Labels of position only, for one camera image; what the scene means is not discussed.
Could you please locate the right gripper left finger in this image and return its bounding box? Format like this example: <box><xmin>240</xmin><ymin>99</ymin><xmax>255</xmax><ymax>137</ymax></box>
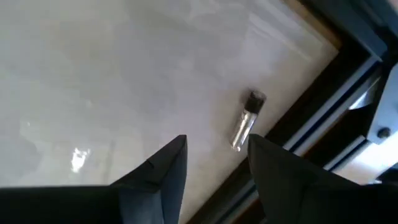
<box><xmin>0</xmin><ymin>134</ymin><xmax>188</xmax><ymax>224</ymax></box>

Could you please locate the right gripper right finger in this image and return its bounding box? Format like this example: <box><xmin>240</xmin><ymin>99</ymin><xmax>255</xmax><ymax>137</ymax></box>
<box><xmin>248</xmin><ymin>133</ymin><xmax>398</xmax><ymax>224</ymax></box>

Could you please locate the silver corner plate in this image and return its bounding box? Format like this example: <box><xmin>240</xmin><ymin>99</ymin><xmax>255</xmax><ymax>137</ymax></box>
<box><xmin>348</xmin><ymin>62</ymin><xmax>398</xmax><ymax>147</ymax></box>

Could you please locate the silver and black battery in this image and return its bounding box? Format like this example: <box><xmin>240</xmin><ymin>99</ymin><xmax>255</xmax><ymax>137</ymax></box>
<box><xmin>229</xmin><ymin>89</ymin><xmax>267</xmax><ymax>152</ymax></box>

